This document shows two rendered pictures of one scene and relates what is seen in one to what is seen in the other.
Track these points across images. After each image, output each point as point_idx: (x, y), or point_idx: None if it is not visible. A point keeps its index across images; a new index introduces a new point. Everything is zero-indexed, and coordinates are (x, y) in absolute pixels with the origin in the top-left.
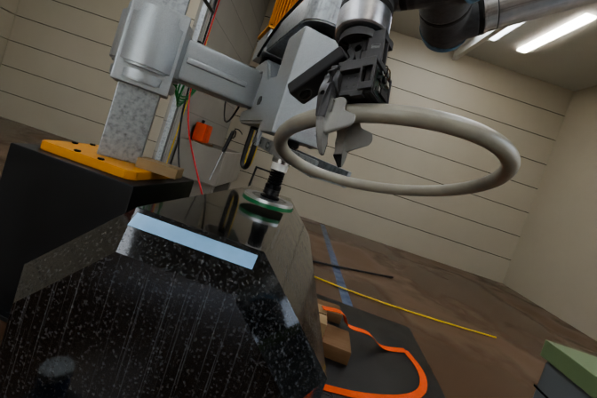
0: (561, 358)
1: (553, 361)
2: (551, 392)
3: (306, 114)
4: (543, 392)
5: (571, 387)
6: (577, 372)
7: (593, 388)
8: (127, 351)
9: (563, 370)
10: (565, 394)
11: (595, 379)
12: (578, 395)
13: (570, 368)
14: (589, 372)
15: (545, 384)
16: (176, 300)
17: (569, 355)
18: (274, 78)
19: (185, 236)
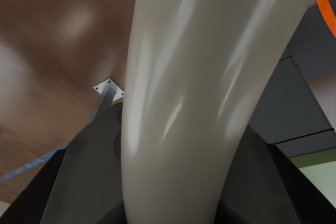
0: (329, 157)
1: (332, 151)
2: (320, 136)
3: (127, 61)
4: (324, 131)
5: (313, 149)
6: (313, 159)
7: (300, 160)
8: None
9: (321, 153)
10: (313, 144)
11: (302, 165)
12: (306, 150)
13: (319, 158)
14: (308, 165)
15: (328, 135)
16: None
17: (327, 163)
18: None
19: None
